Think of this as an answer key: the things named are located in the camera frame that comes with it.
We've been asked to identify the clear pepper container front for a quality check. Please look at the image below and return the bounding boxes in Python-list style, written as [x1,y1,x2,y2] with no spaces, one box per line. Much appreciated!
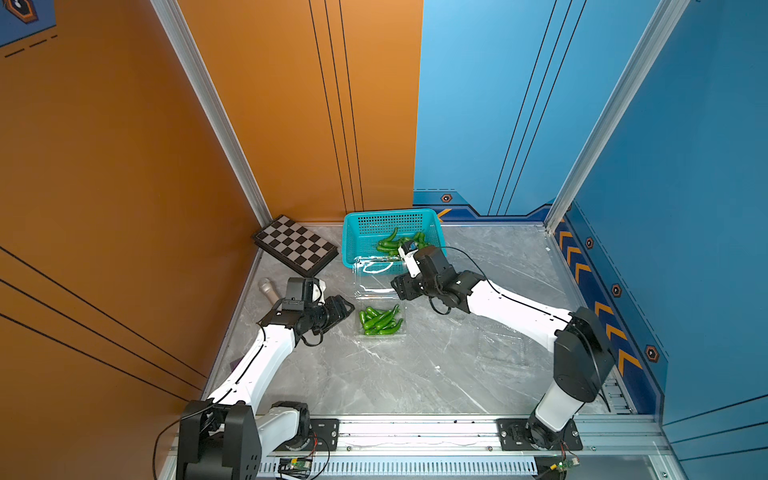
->
[354,297,409,341]

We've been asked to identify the clear pepper container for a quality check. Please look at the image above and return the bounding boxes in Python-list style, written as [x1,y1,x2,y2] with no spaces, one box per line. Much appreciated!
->
[354,297,409,341]
[477,335,524,368]

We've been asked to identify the teal plastic basket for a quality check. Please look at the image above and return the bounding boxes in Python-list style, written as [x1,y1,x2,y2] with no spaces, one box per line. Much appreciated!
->
[341,209,445,268]

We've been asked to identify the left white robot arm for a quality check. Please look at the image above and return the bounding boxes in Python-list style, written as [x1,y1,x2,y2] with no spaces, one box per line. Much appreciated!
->
[176,277,355,479]

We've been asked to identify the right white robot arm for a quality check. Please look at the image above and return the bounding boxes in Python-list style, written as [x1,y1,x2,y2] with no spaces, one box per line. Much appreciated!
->
[391,241,617,450]

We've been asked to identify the black white checkerboard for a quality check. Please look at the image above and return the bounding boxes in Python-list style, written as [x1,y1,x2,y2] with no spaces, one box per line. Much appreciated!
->
[252,215,339,278]

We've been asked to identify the left circuit board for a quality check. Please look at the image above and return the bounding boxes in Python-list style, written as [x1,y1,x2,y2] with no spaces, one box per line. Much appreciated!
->
[276,457,314,480]

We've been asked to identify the circuit board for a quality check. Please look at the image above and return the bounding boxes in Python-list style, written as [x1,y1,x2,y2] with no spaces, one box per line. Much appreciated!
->
[550,457,580,473]
[276,457,314,480]

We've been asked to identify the right circuit board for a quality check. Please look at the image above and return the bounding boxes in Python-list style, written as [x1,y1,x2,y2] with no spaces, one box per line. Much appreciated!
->
[550,457,580,473]

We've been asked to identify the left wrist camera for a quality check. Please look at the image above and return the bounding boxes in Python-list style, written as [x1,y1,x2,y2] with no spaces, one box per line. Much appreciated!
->
[311,278,326,304]

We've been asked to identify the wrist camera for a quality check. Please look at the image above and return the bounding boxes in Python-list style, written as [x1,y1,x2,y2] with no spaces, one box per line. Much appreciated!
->
[398,240,420,278]
[311,278,326,304]

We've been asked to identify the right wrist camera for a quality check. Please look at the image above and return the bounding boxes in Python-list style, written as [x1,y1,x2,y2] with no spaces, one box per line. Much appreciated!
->
[398,240,420,278]

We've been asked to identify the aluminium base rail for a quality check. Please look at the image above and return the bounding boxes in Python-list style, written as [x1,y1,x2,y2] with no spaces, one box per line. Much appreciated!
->
[255,414,686,479]

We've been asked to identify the left aluminium frame post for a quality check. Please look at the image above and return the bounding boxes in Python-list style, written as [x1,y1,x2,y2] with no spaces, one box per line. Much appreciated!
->
[150,0,272,225]

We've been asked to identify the aluminium frame post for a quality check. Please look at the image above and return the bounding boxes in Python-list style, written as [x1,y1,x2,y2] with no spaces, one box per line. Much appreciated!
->
[543,0,690,235]
[150,0,272,225]

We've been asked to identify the right aluminium frame post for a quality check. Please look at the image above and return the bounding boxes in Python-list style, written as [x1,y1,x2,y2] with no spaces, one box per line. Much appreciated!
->
[543,0,690,235]

